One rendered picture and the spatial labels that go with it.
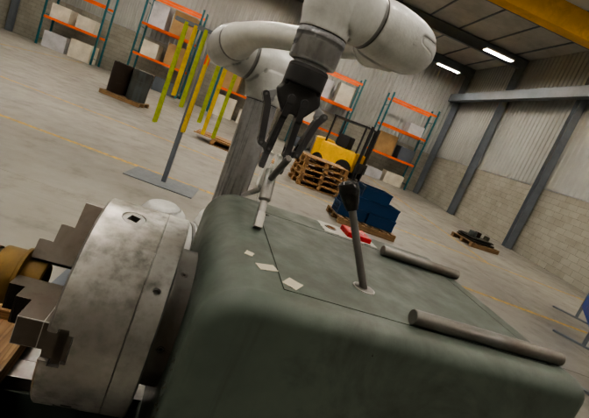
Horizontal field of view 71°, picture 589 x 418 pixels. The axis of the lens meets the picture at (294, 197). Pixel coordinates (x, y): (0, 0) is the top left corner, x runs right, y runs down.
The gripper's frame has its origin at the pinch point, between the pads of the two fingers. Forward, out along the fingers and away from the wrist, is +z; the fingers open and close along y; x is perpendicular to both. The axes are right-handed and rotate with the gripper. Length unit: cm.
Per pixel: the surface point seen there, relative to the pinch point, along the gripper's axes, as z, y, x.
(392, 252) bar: 7.8, -31.5, -0.9
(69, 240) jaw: 19.9, 27.5, 9.7
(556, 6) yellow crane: -499, -688, -888
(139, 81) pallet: 63, 217, -1218
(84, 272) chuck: 16.6, 21.9, 24.2
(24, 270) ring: 24.3, 31.2, 14.0
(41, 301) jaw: 24.1, 26.3, 21.0
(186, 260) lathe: 15.9, 9.8, 14.0
